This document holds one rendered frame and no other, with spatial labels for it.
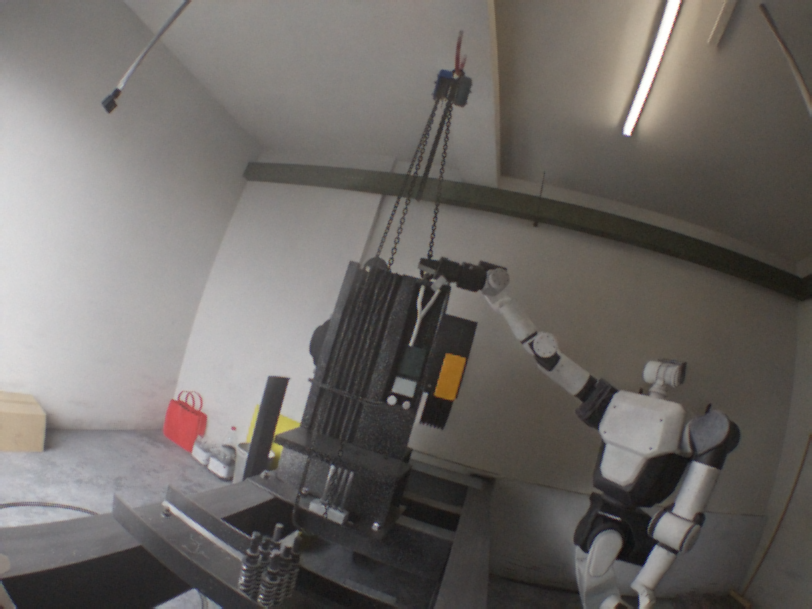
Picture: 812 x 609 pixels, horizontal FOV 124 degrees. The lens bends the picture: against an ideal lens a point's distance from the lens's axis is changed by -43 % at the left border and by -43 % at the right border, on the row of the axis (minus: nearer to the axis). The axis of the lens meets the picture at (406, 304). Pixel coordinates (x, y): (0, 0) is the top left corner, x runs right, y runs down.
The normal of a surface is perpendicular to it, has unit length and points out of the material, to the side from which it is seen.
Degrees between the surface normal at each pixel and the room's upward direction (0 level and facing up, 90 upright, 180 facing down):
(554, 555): 90
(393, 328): 90
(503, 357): 90
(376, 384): 90
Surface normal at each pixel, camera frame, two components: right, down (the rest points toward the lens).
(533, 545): -0.22, -0.23
